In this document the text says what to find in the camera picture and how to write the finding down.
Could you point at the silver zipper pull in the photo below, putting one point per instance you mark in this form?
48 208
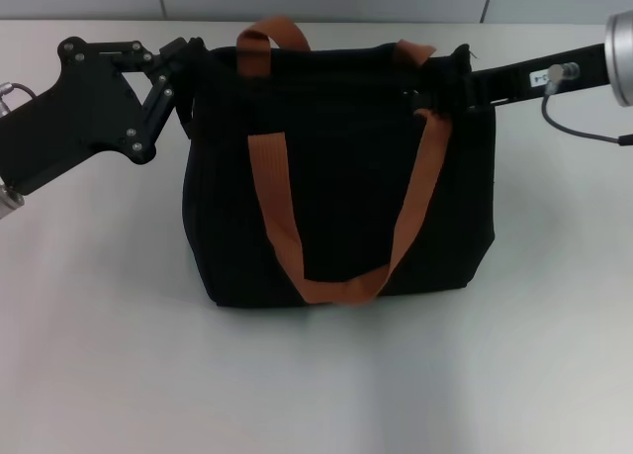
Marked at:
409 96

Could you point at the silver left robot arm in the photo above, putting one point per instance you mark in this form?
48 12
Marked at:
9 202

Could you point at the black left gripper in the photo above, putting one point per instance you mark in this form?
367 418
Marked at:
69 118

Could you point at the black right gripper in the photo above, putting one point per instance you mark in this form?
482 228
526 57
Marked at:
514 85

